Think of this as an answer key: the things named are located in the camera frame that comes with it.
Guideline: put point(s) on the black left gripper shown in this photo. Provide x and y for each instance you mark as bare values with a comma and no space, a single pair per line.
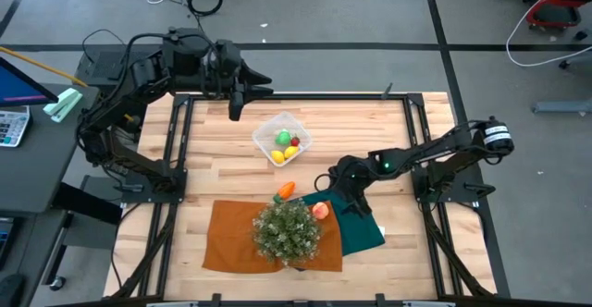
224,69

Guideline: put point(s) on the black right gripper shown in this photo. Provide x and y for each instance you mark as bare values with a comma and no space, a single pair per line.
351,177

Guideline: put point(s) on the pink orange toy peach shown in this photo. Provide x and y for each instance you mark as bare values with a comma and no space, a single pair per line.
320,211

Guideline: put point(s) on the green toy pear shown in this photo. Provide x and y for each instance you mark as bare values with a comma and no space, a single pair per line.
283,138

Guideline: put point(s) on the red toy strawberry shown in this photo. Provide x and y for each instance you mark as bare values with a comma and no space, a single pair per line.
295,140

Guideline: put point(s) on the yellow toy lemon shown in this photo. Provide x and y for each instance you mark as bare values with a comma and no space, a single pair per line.
277,156
291,151

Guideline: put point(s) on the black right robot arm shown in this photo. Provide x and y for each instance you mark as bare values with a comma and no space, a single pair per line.
416,152

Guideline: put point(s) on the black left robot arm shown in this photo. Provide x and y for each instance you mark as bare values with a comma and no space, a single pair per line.
120,99

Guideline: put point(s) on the clear plastic tupperware container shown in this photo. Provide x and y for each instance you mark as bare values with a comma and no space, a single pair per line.
268,133

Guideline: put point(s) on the dark green cloth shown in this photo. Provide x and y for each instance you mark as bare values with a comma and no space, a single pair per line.
361,237

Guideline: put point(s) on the small white paper piece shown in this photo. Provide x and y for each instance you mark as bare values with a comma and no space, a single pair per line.
381,229

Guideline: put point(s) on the orange toy carrot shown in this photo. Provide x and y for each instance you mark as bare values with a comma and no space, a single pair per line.
286,190

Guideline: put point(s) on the artificial plant in black pot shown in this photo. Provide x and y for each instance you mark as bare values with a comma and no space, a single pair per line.
287,230

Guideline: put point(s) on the orange cloth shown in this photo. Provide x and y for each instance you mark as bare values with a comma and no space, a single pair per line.
231,237

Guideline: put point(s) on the black computer case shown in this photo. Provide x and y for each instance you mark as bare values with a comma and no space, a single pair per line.
102,66

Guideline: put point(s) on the mint green stapler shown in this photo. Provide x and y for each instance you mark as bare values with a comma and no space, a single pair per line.
62,105

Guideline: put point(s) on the grey metal stand leg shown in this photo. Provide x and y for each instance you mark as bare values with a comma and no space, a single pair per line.
559,107

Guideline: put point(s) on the black desk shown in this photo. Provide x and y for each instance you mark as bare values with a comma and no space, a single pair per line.
37,173

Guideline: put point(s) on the black computer monitor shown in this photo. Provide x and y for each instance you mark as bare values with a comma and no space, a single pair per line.
18,89

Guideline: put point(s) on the grey desk calculator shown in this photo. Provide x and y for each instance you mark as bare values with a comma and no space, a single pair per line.
11,126

